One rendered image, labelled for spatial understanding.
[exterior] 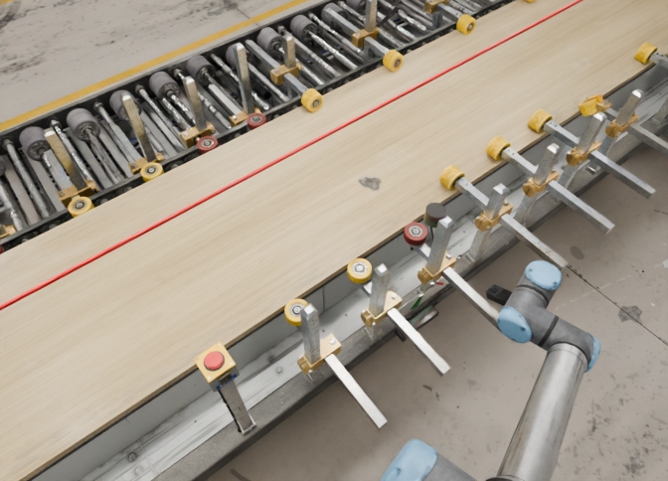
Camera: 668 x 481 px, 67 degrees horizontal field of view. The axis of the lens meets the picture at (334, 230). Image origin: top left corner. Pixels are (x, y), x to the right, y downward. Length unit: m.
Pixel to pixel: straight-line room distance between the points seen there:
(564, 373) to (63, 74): 3.91
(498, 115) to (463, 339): 1.08
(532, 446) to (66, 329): 1.33
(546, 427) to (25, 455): 1.28
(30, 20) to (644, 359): 4.94
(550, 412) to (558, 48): 1.95
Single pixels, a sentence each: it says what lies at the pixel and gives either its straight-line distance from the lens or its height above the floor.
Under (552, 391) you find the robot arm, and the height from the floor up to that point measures 1.26.
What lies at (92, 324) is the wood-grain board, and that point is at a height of 0.90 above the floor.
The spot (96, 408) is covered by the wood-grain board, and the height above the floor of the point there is 0.90.
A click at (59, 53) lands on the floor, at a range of 4.61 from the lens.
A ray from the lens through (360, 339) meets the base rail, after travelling 1.76.
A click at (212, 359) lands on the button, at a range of 1.19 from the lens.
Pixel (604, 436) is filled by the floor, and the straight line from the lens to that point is 2.65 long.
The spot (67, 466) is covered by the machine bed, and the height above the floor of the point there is 0.75.
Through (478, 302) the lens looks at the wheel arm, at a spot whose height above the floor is 0.86.
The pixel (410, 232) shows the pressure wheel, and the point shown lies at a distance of 1.75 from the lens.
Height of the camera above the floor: 2.30
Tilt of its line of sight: 54 degrees down
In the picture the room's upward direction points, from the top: straight up
